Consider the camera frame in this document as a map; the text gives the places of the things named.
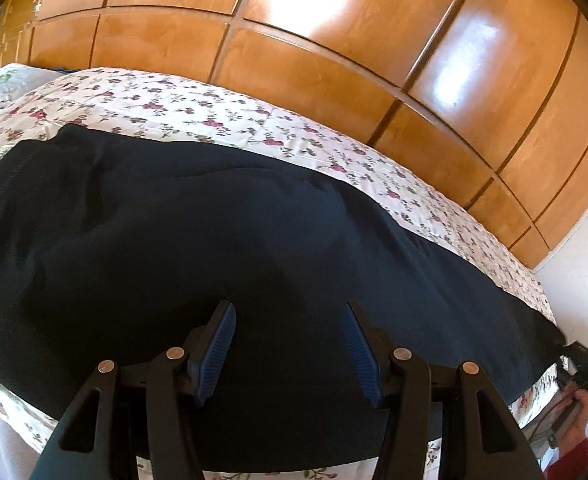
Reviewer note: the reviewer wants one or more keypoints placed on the red sleeve forearm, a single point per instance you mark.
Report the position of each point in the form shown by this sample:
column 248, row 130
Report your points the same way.
column 571, row 465

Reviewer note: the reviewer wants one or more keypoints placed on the floral bedspread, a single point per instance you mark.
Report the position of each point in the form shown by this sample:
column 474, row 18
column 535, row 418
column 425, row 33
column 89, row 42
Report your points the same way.
column 172, row 108

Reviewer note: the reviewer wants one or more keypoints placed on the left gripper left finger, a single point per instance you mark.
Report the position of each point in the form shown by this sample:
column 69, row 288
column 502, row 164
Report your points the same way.
column 124, row 412

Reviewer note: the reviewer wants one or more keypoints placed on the wooden wardrobe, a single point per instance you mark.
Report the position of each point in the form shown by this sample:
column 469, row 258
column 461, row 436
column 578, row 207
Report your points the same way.
column 487, row 100

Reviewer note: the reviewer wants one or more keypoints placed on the white floral pillow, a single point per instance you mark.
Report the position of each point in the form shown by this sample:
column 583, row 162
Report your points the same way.
column 18, row 79

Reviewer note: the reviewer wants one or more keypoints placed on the black pants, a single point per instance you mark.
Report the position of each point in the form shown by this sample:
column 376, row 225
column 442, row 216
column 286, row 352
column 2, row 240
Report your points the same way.
column 116, row 248

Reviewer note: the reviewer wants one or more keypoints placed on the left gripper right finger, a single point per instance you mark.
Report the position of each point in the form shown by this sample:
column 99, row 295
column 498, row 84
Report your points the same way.
column 480, row 439

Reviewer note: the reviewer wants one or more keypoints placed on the person's right hand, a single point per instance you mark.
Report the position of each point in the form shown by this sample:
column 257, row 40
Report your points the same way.
column 576, row 431

